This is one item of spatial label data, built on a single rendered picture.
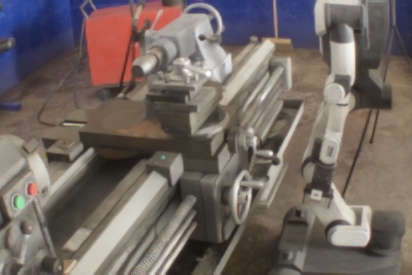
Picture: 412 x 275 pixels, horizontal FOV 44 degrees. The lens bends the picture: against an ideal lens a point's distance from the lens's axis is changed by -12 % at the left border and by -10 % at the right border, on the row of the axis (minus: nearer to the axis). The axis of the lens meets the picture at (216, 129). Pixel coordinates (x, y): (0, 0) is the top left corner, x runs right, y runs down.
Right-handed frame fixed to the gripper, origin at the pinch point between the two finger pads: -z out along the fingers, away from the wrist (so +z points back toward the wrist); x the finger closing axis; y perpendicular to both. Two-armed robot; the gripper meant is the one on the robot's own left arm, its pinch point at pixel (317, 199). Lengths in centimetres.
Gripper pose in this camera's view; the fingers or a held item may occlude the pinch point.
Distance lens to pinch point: 226.0
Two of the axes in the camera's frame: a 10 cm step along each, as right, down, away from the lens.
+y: -2.7, 4.3, -8.6
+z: 1.1, -8.7, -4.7
